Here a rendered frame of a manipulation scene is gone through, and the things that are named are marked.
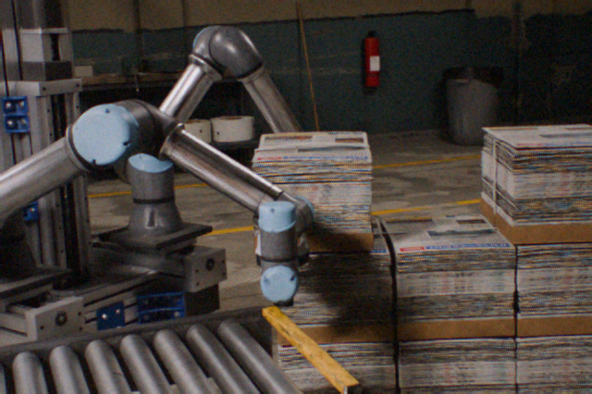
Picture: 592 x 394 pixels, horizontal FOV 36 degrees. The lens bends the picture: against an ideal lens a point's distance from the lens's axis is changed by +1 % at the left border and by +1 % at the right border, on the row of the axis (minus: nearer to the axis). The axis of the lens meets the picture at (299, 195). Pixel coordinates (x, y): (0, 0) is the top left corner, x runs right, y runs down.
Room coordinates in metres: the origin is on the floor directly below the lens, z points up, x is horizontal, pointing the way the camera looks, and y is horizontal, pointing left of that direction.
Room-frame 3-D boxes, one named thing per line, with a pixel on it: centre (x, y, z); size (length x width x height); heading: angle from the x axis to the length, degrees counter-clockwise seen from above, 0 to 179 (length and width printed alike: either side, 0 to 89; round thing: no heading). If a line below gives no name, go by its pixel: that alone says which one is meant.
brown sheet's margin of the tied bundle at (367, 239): (2.18, -0.03, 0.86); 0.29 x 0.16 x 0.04; 88
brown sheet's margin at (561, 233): (2.30, -0.64, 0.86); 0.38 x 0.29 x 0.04; 0
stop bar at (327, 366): (1.56, 0.00, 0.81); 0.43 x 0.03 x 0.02; 19
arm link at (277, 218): (1.79, 0.04, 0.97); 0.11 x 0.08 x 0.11; 165
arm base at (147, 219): (2.48, 0.40, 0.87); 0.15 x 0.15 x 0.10
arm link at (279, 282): (1.78, 0.05, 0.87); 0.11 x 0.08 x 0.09; 0
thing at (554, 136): (2.31, -0.65, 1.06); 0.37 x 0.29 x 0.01; 0
